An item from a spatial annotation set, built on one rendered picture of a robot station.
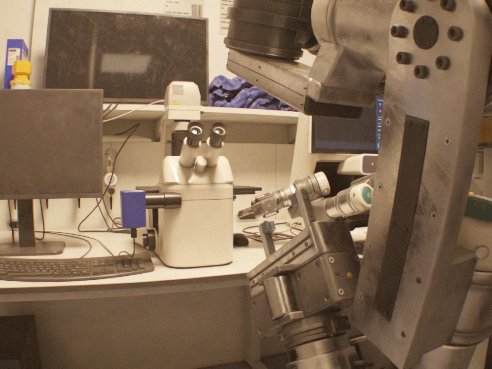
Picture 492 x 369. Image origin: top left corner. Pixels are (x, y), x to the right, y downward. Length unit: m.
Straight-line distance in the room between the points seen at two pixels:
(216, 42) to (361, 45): 1.80
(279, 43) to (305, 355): 0.40
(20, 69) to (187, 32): 0.73
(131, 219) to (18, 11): 1.37
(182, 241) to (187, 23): 1.09
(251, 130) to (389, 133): 1.86
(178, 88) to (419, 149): 1.10
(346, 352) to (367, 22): 0.29
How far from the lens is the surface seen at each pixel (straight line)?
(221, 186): 1.08
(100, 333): 1.97
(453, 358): 0.36
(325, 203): 1.28
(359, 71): 0.42
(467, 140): 0.23
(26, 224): 1.40
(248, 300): 1.99
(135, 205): 1.01
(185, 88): 1.30
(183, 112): 1.27
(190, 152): 1.04
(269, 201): 1.28
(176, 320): 1.99
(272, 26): 0.56
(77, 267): 1.06
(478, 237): 0.29
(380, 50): 0.34
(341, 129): 1.60
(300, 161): 1.68
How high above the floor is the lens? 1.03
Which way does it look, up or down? 3 degrees down
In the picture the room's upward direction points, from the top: straight up
